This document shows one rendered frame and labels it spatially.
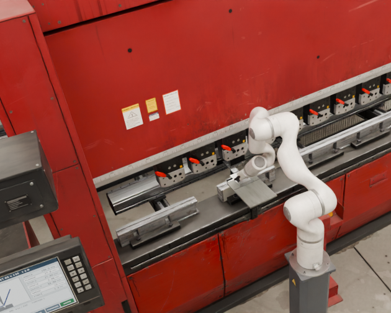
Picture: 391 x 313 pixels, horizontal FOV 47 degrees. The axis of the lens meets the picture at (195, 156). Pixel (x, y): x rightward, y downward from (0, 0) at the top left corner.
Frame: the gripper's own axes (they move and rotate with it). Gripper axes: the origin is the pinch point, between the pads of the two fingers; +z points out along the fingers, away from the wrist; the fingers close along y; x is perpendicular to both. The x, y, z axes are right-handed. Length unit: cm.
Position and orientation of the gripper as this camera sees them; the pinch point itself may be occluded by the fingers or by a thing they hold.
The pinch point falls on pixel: (242, 177)
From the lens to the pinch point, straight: 269.2
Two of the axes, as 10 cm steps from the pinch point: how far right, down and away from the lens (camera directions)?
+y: -8.9, 3.6, -2.9
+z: -1.9, 3.0, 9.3
